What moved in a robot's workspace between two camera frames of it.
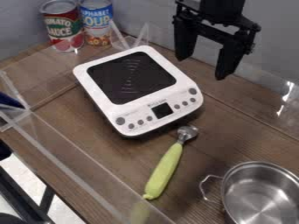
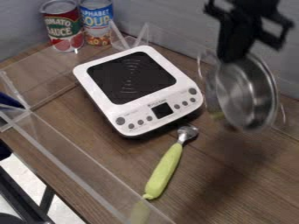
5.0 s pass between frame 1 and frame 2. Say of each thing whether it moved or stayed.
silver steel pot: moved
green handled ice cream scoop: stayed
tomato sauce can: stayed
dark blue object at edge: stayed
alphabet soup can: stayed
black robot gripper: moved
